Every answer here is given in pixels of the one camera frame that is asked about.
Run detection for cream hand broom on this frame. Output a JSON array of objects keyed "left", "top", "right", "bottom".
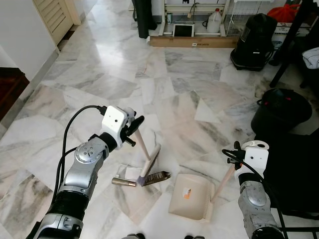
[{"left": 132, "top": 127, "right": 162, "bottom": 187}]

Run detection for beige plastic dustpan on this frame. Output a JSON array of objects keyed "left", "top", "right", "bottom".
[{"left": 168, "top": 167, "right": 235, "bottom": 221}]

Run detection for white paper scrap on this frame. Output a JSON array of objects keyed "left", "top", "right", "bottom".
[{"left": 117, "top": 164, "right": 145, "bottom": 181}]

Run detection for gold cylindrical tube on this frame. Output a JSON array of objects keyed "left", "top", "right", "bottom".
[{"left": 111, "top": 178, "right": 138, "bottom": 187}]

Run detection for brown shiny wrapper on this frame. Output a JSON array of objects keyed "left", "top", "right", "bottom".
[{"left": 145, "top": 171, "right": 171, "bottom": 186}]

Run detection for black round bin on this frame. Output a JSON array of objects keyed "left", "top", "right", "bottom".
[{"left": 251, "top": 89, "right": 312, "bottom": 135}]

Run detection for long cardboard box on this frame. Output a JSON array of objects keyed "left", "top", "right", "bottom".
[{"left": 149, "top": 36, "right": 240, "bottom": 49}]

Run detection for white framed tablet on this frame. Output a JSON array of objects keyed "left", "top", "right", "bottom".
[{"left": 172, "top": 23, "right": 195, "bottom": 38}]

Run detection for black plastic appliance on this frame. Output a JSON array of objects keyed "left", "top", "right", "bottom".
[{"left": 230, "top": 13, "right": 279, "bottom": 70}]

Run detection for white cloth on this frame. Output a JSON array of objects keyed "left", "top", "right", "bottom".
[{"left": 302, "top": 47, "right": 319, "bottom": 69}]

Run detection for dark wooden staircase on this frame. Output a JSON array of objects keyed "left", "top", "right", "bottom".
[{"left": 0, "top": 67, "right": 30, "bottom": 122}]

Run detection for white plastic jug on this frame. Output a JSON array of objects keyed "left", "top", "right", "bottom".
[{"left": 206, "top": 9, "right": 222, "bottom": 34}]

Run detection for white shelf unit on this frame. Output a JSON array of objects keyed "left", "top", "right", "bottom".
[{"left": 162, "top": 0, "right": 232, "bottom": 35}]

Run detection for beige wooden door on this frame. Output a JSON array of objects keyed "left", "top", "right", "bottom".
[{"left": 34, "top": 0, "right": 81, "bottom": 45}]

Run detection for red plastic bag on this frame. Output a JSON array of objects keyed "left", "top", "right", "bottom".
[{"left": 267, "top": 4, "right": 302, "bottom": 23}]

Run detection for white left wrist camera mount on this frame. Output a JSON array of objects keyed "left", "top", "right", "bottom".
[{"left": 102, "top": 106, "right": 136, "bottom": 135}]

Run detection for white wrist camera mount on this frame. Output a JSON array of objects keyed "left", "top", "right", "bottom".
[
  {"left": 240, "top": 141, "right": 270, "bottom": 175},
  {"left": 102, "top": 106, "right": 136, "bottom": 135}
]

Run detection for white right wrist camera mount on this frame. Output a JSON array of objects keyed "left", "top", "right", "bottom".
[{"left": 240, "top": 141, "right": 270, "bottom": 175}]

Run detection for black metal stand frame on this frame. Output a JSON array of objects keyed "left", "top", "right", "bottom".
[{"left": 269, "top": 0, "right": 319, "bottom": 88}]

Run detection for white wire cage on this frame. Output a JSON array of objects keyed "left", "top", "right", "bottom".
[{"left": 224, "top": 0, "right": 272, "bottom": 35}]

